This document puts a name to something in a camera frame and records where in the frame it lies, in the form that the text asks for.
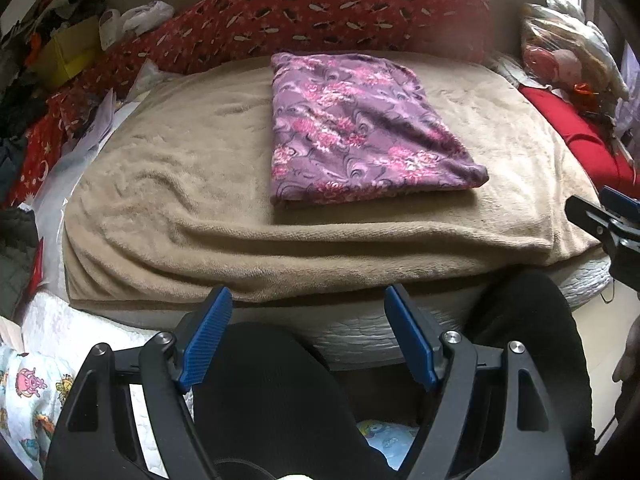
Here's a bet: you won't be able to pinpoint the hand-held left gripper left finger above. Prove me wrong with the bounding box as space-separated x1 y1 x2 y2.
44 285 234 480

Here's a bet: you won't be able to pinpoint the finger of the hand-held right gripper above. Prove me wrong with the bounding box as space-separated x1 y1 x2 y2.
565 195 623 252
600 185 640 228

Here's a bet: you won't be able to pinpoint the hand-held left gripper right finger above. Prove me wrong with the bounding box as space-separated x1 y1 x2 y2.
384 285 572 480

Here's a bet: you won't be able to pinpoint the purple floral garment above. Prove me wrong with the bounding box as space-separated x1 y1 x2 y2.
269 51 489 207

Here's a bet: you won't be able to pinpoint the pile of dark clothes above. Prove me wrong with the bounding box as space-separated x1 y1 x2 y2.
0 0 108 141

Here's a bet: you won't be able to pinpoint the person's right hand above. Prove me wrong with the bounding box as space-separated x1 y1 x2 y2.
612 316 640 386

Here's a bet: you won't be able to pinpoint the white mattress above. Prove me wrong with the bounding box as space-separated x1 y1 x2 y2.
20 255 613 480

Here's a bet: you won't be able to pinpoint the plain red cushion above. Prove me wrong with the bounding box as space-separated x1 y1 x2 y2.
517 85 640 196

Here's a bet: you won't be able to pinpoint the person's black pants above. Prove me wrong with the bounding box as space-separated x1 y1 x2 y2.
192 269 597 480

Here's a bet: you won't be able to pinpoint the beige fleece blanket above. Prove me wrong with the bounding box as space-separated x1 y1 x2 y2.
62 50 603 306

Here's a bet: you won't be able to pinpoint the doll in clear plastic bag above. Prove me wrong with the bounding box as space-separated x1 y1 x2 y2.
520 2 631 106

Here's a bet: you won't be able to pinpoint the cartoon print sheet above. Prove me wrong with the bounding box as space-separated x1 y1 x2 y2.
0 344 77 480

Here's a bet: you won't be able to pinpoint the dark quilted garment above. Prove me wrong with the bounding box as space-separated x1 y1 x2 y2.
0 207 41 321

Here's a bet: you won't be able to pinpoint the white papers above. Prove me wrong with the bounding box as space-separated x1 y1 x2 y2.
70 59 173 153

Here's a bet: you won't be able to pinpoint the red star print cloth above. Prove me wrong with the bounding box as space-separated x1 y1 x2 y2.
7 80 101 208

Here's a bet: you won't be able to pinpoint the yellow cardboard box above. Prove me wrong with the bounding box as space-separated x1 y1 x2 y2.
39 14 103 77

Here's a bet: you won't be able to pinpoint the white plastic bag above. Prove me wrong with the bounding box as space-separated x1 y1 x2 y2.
98 1 175 52

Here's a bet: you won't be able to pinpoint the red patterned pillow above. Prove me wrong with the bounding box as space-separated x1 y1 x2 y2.
47 0 492 128

